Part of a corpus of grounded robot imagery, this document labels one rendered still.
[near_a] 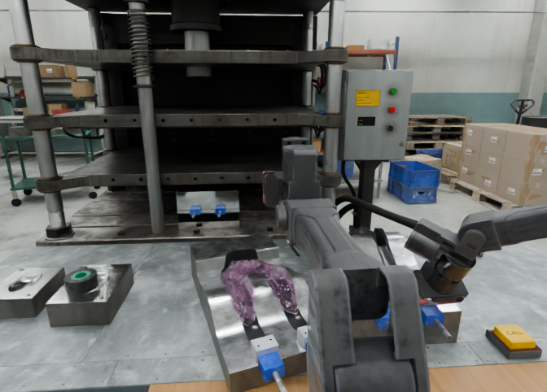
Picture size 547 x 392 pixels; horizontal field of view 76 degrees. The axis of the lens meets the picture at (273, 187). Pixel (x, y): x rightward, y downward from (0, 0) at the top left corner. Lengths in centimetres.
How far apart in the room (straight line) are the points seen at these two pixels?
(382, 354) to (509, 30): 862
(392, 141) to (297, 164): 118
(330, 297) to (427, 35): 785
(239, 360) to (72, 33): 788
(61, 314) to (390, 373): 89
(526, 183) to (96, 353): 435
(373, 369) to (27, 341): 91
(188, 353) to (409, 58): 743
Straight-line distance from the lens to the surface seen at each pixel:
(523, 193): 469
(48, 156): 165
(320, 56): 146
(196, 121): 150
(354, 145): 163
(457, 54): 831
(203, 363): 89
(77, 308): 106
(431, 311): 92
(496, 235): 74
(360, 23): 768
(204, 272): 107
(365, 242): 114
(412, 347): 34
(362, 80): 162
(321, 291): 31
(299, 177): 55
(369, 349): 34
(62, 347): 104
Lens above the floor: 139
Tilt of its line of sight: 16 degrees down
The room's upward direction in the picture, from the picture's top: straight up
